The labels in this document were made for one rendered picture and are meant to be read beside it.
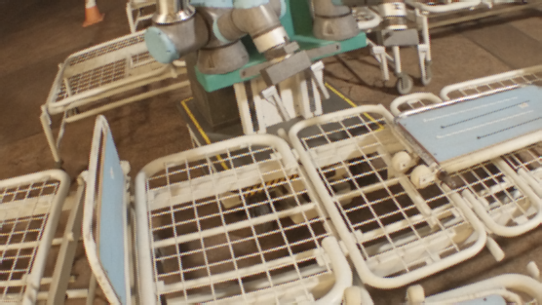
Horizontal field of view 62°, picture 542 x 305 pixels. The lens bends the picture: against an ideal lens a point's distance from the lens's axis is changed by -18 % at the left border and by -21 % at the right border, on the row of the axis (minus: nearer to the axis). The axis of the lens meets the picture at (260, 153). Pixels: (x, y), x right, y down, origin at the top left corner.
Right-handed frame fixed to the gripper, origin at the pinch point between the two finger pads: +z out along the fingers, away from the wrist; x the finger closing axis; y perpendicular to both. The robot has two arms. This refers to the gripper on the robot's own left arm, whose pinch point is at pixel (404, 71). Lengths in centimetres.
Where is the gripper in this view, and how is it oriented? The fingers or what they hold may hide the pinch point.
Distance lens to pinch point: 165.5
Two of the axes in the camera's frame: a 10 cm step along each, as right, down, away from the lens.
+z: 1.4, 9.8, 1.1
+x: 9.8, -1.5, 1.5
